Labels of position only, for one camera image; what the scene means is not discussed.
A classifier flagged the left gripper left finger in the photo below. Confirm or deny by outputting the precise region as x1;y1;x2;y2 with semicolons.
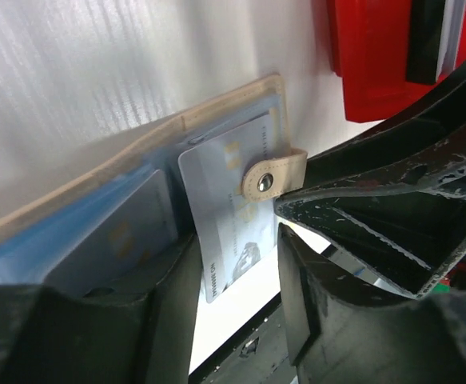
0;235;201;383

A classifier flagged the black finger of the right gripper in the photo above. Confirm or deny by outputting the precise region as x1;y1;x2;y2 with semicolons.
276;62;466;298

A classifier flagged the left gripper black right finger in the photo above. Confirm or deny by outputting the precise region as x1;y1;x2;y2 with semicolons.
277;225;466;383

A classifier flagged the beige card holder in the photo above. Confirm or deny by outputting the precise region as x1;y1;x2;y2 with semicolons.
0;72;309;257

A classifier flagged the light blue credit card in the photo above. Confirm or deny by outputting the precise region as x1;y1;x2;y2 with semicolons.
0;165;177;296

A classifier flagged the silver VIP credit card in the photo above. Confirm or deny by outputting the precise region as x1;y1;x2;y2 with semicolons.
177;112;289;302

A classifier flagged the red plastic card tray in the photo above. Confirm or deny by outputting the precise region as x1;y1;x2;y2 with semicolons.
312;1;466;124

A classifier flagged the black credit card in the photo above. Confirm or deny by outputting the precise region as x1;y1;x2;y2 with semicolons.
406;0;446;86

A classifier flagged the stack of upright cards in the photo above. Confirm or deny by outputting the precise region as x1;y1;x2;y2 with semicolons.
436;0;466;80

